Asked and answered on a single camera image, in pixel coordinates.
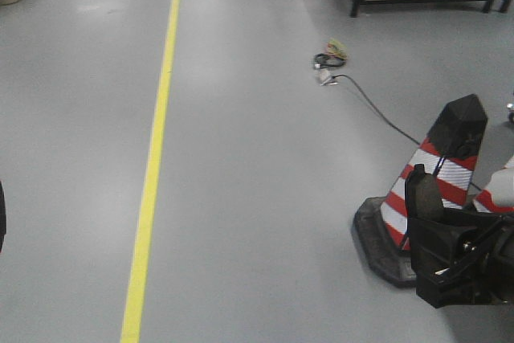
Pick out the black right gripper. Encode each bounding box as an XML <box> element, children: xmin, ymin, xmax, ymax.
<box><xmin>407</xmin><ymin>214</ymin><xmax>513</xmax><ymax>308</ymax></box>

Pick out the dark brake pad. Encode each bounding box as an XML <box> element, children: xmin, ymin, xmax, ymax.
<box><xmin>405</xmin><ymin>164</ymin><xmax>444</xmax><ymax>222</ymax></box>

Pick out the red white traffic cone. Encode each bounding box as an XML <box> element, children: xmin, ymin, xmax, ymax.
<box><xmin>353</xmin><ymin>94</ymin><xmax>487</xmax><ymax>288</ymax></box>

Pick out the yellow floor tape line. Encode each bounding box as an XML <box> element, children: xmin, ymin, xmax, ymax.
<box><xmin>120</xmin><ymin>0</ymin><xmax>181</xmax><ymax>342</ymax></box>

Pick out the black floor cable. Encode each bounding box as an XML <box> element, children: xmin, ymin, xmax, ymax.
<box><xmin>332</xmin><ymin>73</ymin><xmax>483</xmax><ymax>191</ymax></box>

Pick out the cable bundle on floor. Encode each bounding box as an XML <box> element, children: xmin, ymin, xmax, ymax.
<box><xmin>312</xmin><ymin>37</ymin><xmax>350</xmax><ymax>87</ymax></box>

